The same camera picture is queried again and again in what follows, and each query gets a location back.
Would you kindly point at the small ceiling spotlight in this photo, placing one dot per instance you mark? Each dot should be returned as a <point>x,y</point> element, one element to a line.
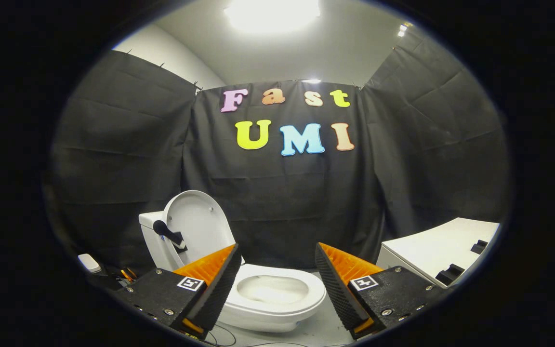
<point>403,30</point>

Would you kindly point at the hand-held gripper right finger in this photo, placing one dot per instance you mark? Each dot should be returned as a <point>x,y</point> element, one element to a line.
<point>335,289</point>

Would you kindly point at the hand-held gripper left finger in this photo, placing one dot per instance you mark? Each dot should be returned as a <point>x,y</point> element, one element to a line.
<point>219,284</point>

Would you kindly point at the grey white cabinet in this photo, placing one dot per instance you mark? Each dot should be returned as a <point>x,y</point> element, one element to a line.
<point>431,246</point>

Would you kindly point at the small white device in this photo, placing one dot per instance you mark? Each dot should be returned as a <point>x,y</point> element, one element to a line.
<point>88,263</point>

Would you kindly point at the white ceramic toilet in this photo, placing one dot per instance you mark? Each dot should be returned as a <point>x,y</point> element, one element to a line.
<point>277,308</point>

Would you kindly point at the white toilet lid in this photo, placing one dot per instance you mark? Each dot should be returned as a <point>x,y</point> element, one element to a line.
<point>205,226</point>

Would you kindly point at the black backdrop cloth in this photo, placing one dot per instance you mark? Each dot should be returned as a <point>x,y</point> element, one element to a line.
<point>282,207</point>

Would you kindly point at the orange and black tool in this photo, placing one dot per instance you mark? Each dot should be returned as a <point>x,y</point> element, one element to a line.
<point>127,274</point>

